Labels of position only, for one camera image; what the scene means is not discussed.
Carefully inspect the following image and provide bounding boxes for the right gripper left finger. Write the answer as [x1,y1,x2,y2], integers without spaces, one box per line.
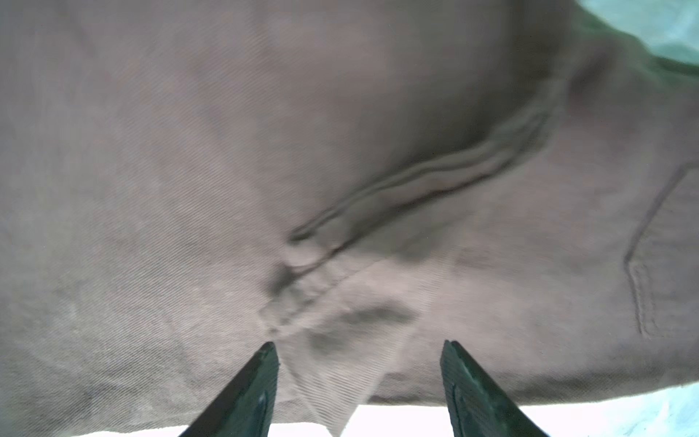
[180,342,280,437]

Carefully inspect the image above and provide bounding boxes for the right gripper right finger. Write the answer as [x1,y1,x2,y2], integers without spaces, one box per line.
[440,340,547,437]

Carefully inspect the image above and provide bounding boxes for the brown trousers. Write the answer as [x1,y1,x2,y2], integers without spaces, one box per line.
[1,1,698,436]

